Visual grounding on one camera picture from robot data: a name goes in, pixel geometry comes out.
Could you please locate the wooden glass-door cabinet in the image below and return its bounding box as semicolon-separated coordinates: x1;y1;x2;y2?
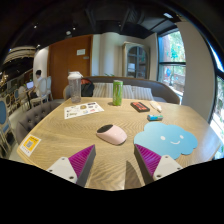
121;41;150;80

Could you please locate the green drink can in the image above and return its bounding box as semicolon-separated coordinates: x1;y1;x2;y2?
112;79;124;107

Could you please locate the large black-framed window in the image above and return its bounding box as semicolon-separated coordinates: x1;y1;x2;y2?
209;49;224;161

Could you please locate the blue cloud-shaped mouse pad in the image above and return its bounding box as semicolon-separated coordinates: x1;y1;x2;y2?
133;121;199;161

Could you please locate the white printed sticker sheet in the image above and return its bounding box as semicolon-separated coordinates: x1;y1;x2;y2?
63;101;105;120

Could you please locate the striped cushion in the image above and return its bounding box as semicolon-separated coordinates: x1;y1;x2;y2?
92;82;114;99
131;85;155;102
122;84;135;100

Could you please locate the small blue-green pack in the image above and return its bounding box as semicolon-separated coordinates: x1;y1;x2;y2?
147;114;164;122

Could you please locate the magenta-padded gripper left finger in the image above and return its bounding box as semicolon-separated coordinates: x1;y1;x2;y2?
45;143;97;188

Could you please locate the black backpack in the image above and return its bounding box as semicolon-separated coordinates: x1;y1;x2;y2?
80;78;96;98

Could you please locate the grey tufted sofa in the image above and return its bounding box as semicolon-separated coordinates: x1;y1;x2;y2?
14;100;63;145

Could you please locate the brown wooden door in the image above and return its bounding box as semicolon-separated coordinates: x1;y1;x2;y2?
47;34;94;100

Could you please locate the yellow square sticker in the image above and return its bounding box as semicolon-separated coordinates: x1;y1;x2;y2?
18;133;42;158

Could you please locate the black box with red print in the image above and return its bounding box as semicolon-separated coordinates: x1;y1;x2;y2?
129;101;151;113

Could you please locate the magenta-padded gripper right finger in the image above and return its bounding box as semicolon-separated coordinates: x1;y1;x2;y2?
133;143;184;186

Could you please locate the clear shaker bottle white lid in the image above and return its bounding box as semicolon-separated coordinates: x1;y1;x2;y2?
67;70;83;104

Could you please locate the brown curved sofa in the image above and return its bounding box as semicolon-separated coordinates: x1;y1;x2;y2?
63;75;181;105

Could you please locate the tall black-framed window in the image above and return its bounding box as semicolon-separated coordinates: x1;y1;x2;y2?
157;29;187;98

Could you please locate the person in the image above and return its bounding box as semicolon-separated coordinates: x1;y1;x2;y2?
28;69;44;101

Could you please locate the pink computer mouse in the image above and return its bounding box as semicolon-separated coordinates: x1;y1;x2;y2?
96;124;128;146

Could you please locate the group of white chairs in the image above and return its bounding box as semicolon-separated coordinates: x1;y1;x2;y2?
0;75;54;158

